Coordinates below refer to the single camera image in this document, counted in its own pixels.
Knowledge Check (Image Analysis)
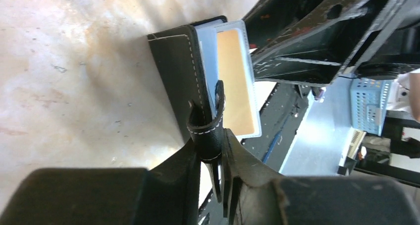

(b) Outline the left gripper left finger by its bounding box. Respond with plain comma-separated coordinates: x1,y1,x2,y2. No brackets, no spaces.
0,140,200,225

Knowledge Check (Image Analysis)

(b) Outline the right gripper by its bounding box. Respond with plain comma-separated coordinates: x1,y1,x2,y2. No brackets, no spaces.
243,0,420,86

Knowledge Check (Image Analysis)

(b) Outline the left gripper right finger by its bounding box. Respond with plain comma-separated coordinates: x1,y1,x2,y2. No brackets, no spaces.
222,129,420,225

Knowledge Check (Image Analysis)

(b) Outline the gold credit card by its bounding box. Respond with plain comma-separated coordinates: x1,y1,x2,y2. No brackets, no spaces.
216,29,256,136

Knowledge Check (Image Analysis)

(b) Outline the black leather card holder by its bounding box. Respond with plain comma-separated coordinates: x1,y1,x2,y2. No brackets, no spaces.
147,15,263,205

